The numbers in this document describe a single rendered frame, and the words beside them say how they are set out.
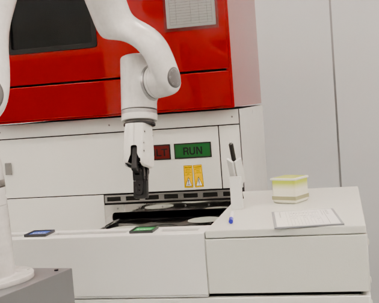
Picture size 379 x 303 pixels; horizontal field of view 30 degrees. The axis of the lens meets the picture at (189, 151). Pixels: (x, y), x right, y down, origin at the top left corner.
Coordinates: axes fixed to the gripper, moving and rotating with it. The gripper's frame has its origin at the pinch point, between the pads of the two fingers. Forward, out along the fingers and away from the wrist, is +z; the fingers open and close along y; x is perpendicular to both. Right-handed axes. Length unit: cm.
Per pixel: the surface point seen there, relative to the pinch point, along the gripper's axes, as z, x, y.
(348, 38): -87, 52, -193
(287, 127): -45, 19, -201
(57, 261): 15.8, -20.2, 1.3
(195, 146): -17, 1, -55
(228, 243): 13.0, 20.1, 1.8
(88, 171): -12, -34, -57
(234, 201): 2.3, 18.0, -23.8
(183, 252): 14.6, 10.0, 1.5
